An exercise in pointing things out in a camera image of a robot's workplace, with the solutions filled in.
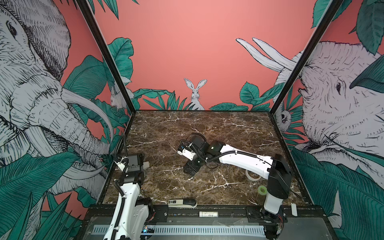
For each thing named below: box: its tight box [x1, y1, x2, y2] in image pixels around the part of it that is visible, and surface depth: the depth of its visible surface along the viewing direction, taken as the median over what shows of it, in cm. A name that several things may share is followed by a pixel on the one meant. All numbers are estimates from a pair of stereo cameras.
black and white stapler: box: [168, 198, 198, 209], surface depth 76 cm
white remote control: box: [143, 161, 150, 169], surface depth 91 cm
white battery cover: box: [291, 202, 298, 217], surface depth 78 cm
